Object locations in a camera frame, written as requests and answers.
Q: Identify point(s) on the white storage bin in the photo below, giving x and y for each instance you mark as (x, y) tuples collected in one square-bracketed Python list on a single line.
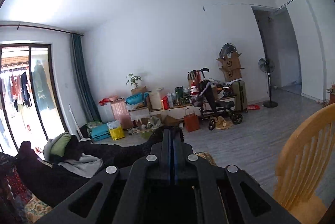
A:
[(155, 99)]

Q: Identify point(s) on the curtain rod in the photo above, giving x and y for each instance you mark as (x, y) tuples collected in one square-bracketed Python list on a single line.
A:
[(52, 30)]

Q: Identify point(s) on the yellow bag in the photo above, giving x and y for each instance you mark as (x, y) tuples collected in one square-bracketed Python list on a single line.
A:
[(116, 132)]

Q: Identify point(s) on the santa doll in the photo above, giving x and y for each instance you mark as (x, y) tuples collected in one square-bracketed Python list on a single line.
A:
[(193, 89)]

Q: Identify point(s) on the small cardboard box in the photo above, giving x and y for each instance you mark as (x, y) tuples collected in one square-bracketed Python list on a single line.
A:
[(331, 94)]

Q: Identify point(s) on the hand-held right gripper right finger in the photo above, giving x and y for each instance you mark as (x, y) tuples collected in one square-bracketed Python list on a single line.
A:
[(176, 158)]

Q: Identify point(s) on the teal basin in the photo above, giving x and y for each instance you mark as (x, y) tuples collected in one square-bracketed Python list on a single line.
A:
[(136, 99)]

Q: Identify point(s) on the sunflower blanket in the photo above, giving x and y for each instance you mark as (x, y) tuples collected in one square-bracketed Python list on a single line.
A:
[(39, 208)]

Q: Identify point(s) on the plain cardboard box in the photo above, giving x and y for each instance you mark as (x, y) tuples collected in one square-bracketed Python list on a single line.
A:
[(138, 90)]

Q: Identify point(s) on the pink basin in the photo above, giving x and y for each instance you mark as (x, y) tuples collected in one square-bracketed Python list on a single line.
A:
[(117, 98)]

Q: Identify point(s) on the sliding glass door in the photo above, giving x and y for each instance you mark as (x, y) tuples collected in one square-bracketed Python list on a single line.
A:
[(42, 87)]

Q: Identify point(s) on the red cloth bundle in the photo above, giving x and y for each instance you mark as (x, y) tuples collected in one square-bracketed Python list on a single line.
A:
[(104, 101)]

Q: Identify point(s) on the white cloth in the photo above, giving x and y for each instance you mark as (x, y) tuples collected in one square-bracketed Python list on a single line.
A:
[(138, 114)]

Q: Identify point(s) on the dark green box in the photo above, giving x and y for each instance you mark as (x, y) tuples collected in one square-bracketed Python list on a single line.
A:
[(179, 93)]

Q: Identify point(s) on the pink suitcase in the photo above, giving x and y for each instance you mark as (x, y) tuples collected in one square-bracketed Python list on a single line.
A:
[(120, 114)]

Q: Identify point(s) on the white ribbed suitcase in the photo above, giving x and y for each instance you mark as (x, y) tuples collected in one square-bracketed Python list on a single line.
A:
[(106, 114)]

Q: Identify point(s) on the green garment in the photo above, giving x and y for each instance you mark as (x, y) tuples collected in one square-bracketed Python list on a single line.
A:
[(61, 144)]

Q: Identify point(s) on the potted plant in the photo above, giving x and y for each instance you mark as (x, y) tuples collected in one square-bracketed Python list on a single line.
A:
[(133, 80)]

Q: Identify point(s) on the red floor mat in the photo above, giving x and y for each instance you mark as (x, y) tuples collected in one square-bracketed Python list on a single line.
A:
[(253, 107)]

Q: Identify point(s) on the olive green suitcase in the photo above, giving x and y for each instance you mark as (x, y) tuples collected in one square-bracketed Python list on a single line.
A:
[(239, 95)]

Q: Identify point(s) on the printed cardboard box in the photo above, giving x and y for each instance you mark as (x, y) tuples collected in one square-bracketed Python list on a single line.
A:
[(230, 63), (231, 74)]

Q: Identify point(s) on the row of hanging clothes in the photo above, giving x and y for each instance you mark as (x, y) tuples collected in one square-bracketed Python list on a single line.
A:
[(15, 85)]

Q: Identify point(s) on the teal curtain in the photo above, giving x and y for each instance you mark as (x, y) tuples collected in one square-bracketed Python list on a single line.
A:
[(81, 77)]

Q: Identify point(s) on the low wooden shelf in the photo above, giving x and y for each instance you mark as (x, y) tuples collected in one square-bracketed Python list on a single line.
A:
[(172, 111)]

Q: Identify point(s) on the red box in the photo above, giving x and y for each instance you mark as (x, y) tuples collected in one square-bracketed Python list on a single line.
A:
[(165, 103)]

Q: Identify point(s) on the crumpled brown paper bag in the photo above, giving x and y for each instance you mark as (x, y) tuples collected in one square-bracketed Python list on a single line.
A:
[(170, 121)]

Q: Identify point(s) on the wooden chair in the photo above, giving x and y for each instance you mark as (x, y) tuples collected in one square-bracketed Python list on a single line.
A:
[(295, 156)]

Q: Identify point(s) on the black standing fan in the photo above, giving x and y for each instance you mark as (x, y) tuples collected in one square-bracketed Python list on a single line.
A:
[(266, 65)]

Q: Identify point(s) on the grey knit sweater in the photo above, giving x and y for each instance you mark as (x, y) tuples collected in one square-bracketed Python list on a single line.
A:
[(83, 163)]

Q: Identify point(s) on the teal suitcase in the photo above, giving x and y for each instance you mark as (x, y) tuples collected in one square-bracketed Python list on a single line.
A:
[(100, 132)]

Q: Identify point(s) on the orange paper bag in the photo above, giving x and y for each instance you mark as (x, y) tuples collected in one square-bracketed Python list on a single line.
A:
[(191, 121)]

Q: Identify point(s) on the black cart with red items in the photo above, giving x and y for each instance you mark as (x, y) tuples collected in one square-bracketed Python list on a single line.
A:
[(209, 98)]

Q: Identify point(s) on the red berry branches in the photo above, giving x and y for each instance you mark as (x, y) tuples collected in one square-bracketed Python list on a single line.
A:
[(18, 184)]

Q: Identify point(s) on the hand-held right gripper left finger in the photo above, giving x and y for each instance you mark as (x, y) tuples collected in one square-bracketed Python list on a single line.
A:
[(165, 150)]

